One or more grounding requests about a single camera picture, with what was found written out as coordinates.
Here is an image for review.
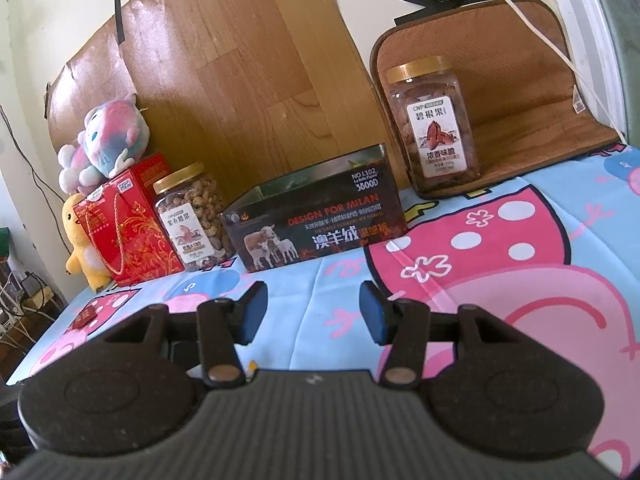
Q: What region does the bundle of cables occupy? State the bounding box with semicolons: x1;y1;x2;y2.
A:
0;267;66;356

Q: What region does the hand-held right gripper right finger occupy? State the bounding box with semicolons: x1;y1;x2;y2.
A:
359;280;536;391

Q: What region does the small red packet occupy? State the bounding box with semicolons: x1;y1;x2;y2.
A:
70;305;103;331

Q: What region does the black tin box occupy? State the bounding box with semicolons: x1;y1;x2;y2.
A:
220;143;407;273

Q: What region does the wooden board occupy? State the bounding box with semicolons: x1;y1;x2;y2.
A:
45;0;416;201

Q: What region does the white window frame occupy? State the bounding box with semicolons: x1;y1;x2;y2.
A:
537;0;640;146

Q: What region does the pecan jar gold lid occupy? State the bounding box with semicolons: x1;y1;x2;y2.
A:
386;56;482;195

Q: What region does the cashew jar gold lid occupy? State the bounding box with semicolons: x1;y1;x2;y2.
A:
152;162;236;272

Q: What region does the red gift box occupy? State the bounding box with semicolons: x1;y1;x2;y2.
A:
72;152;187;287

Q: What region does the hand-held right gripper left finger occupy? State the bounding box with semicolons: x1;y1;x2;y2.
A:
102;281;268;391

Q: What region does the yellow plush duck toy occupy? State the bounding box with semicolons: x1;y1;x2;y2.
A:
61;192;113;293

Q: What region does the pink blue plush toy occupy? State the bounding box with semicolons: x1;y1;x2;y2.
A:
57;92;151;196

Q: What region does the brown seat cushion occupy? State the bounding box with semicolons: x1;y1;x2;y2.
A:
370;0;623;200

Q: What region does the cartoon printed blanket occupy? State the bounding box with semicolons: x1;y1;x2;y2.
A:
5;142;640;480

